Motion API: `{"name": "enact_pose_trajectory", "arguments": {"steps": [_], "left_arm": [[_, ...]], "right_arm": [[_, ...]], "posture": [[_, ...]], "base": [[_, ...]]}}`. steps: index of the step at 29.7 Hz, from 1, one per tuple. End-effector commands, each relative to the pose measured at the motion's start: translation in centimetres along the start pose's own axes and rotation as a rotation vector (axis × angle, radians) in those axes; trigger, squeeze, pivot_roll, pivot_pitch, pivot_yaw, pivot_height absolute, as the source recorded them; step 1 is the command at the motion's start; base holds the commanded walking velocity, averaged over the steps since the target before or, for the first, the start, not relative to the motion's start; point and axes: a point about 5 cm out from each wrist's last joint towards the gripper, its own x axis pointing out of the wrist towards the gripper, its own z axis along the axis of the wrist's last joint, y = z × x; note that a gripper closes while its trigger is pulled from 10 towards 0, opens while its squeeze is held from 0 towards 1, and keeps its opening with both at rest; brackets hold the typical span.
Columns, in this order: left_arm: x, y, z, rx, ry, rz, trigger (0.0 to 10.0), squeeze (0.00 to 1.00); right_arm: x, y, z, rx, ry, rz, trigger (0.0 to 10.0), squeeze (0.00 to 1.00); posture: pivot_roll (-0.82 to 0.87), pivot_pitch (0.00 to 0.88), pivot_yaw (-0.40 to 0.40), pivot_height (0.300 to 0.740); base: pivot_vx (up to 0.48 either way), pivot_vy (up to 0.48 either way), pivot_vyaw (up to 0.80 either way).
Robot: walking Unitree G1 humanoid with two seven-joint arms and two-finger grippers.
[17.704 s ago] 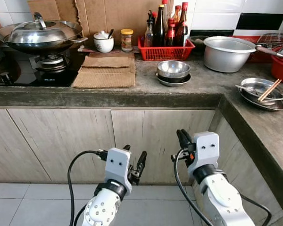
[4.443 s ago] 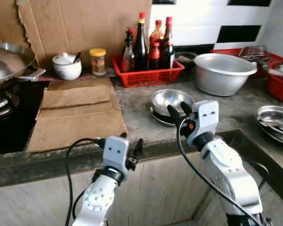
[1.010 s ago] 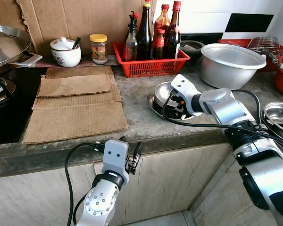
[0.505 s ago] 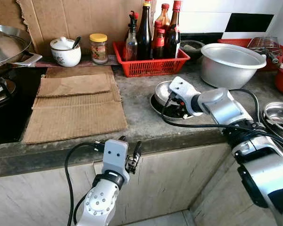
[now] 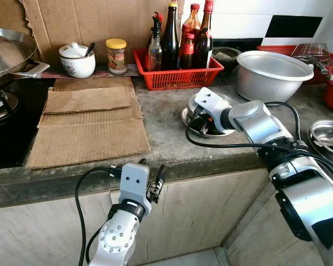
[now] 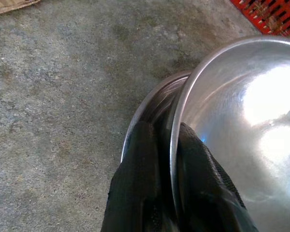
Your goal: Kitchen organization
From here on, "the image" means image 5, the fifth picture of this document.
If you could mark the dark bottle red cap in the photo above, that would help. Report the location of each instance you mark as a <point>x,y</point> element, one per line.
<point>204,47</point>

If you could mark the shallow steel plate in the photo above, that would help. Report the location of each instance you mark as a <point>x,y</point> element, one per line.
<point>184,117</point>

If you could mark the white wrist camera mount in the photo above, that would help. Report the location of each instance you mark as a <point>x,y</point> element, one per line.
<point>208,101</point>
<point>134,183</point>

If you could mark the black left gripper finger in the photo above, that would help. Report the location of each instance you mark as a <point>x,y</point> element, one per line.
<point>142,162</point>
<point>160,174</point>

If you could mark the glass jar yellow lid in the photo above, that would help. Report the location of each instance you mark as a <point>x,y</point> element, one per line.
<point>116,58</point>

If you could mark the tall dark bottle yellow cap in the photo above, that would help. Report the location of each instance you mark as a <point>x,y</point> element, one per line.
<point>170,41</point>

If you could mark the small sauce bottle red cap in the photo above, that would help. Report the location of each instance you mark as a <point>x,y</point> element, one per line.
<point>187,52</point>

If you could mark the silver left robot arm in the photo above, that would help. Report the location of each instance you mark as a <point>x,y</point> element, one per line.
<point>119,238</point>

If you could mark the black gas stove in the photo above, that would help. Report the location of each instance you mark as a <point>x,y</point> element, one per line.
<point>11,138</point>

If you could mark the aluminium pot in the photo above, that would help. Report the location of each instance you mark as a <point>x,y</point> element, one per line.
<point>269,83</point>

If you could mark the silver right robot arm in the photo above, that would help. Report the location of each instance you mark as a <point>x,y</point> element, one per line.
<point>299,194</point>

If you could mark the red slotted plastic basket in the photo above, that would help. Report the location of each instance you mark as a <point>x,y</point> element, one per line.
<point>177,77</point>

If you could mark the steel wok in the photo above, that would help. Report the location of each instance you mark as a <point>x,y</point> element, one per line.
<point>8,55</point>

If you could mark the white ceramic lidded pot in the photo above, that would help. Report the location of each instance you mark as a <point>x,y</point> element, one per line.
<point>76,65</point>

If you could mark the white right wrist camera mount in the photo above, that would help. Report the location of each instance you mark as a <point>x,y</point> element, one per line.
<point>208,101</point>

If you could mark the brown cardboard wall panel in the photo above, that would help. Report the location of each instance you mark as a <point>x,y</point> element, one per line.
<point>89,22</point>

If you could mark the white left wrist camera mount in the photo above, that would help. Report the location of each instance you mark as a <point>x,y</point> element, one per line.
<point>134,183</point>

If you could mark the amber bottle red cap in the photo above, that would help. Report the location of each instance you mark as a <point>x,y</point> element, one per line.
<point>193,22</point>

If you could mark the shallow steel bowl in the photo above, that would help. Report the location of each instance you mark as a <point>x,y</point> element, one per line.
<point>327,133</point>

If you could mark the dark stone bowl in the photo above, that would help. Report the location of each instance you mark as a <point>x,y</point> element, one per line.
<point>227,54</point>

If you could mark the small folded cardboard sheet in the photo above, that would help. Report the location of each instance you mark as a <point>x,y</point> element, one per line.
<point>86,101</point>

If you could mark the large corrugated cardboard sheet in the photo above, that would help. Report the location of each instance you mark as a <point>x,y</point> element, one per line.
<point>89,141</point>

